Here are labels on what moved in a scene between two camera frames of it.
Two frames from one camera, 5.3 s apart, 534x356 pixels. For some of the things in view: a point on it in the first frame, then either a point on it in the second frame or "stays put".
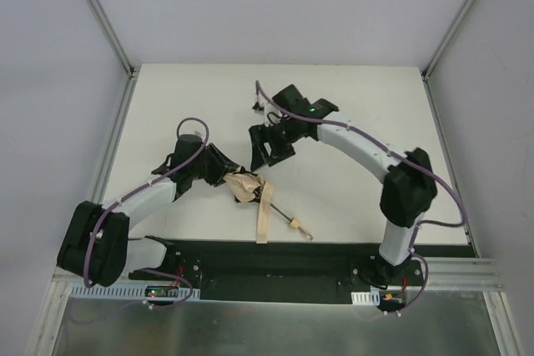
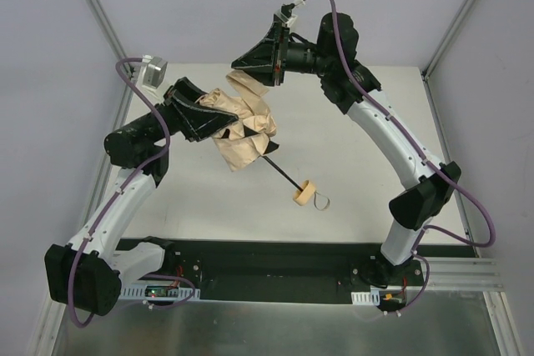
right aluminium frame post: [459, 17] stays put
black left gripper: [219, 167] -> [178, 112]
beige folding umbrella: [249, 188] -> [244, 141]
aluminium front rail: [460, 274] stays put
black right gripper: [272, 139] -> [282, 54]
